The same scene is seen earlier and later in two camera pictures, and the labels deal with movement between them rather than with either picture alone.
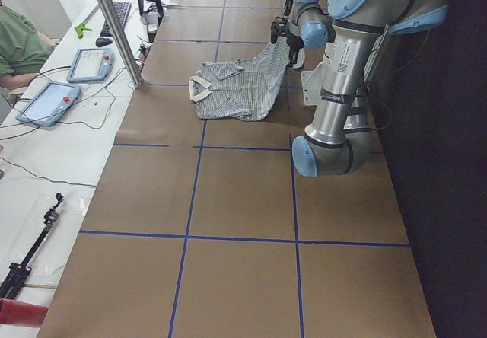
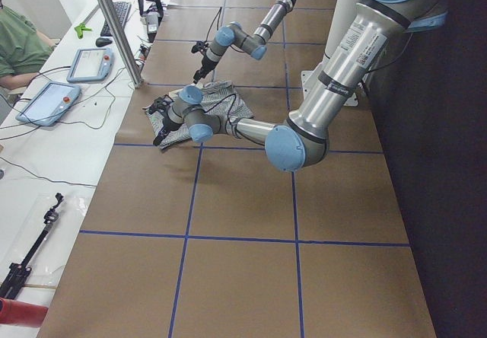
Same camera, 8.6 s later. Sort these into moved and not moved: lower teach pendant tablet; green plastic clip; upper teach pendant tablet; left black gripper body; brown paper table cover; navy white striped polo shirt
Moved: navy white striped polo shirt; left black gripper body
Not moved: brown paper table cover; green plastic clip; upper teach pendant tablet; lower teach pendant tablet
